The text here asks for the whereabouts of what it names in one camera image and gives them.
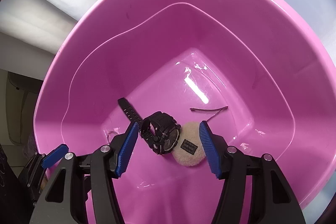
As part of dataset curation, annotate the pink plastic tub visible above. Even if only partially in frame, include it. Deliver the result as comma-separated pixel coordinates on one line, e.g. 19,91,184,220
31,0,335,223

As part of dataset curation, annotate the thin metal hairpin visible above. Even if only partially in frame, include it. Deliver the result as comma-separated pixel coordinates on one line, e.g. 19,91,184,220
189,106,228,122

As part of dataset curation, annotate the small silver bracelet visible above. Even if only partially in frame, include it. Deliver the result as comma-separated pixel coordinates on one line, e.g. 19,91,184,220
105,130,120,142

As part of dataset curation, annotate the beige fluffy hair clip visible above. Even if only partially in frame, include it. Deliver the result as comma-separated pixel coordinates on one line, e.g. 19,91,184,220
172,122,206,167

